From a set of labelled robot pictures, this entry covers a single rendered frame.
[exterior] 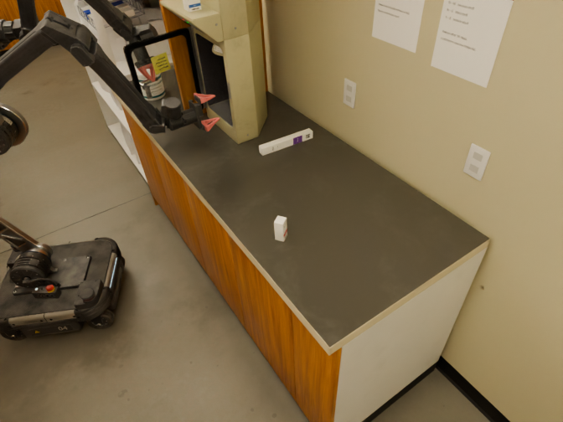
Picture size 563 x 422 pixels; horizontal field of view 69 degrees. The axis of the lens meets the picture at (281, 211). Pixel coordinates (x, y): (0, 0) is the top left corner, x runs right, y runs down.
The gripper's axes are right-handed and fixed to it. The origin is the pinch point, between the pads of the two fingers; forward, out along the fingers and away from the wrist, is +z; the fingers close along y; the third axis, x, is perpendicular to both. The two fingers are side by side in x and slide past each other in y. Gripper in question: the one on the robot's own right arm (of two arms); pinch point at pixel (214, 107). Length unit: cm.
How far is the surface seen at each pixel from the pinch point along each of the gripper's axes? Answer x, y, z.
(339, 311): -87, -30, -8
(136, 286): 48, -118, -54
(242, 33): 7.2, 21.9, 20.0
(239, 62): 7.7, 11.4, 17.0
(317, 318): -85, -30, -15
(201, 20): 6.8, 30.4, 4.0
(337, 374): -93, -51, -14
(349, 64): -16, 7, 55
